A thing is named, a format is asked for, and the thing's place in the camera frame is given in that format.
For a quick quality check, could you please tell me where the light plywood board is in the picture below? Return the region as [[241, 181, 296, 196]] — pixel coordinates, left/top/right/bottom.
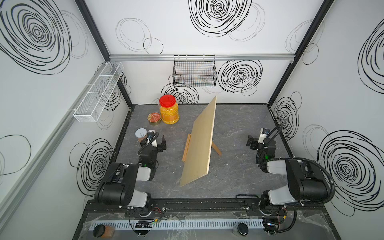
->
[[180, 97, 217, 187]]

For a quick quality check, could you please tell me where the small wooden easel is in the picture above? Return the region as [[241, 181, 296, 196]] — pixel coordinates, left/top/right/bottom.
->
[[182, 134, 222, 162]]

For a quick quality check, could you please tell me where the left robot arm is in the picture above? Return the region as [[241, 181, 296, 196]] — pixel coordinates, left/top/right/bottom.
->
[[94, 132, 167, 209]]

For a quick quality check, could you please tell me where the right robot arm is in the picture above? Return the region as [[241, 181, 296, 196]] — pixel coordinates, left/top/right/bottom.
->
[[246, 134, 336, 209]]

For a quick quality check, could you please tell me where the silver top tin can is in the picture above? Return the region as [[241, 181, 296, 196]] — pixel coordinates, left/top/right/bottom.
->
[[135, 128, 148, 143]]

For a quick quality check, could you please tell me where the flat red tin can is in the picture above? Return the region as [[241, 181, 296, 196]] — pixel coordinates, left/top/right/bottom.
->
[[147, 112, 162, 126]]

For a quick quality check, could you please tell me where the yellow jar red lid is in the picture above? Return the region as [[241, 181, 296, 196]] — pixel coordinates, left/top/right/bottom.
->
[[159, 95, 180, 125]]

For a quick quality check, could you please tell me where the black round knob centre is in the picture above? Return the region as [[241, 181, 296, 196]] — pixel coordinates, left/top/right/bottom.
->
[[236, 223, 249, 236]]

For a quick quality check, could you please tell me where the black round knob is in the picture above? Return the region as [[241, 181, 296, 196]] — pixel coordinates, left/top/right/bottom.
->
[[236, 223, 249, 236], [93, 225, 106, 238]]

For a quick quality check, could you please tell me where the black round knob left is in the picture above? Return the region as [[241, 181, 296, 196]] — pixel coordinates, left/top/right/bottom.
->
[[93, 225, 106, 238]]

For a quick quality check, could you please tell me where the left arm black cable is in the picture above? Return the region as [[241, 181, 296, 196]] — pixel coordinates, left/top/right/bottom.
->
[[137, 131, 160, 157]]

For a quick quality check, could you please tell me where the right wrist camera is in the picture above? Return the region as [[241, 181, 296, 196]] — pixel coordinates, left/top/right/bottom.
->
[[258, 128, 271, 144]]

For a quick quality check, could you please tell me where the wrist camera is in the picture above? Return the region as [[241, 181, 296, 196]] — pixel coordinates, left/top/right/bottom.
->
[[147, 130, 159, 147], [258, 128, 271, 144]]

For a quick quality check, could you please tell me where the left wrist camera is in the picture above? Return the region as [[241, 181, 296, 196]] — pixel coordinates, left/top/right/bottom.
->
[[147, 130, 159, 147]]

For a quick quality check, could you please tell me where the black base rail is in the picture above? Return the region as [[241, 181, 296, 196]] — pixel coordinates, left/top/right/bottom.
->
[[84, 196, 325, 218]]

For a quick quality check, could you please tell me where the white wire shelf basket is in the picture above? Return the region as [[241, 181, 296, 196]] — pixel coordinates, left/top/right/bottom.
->
[[74, 62, 124, 123]]

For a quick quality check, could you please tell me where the white slotted cable duct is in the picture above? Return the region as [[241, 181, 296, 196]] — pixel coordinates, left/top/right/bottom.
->
[[88, 219, 264, 231]]

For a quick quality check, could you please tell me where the black wire basket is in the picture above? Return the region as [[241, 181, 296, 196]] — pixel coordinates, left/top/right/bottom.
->
[[172, 55, 218, 88]]

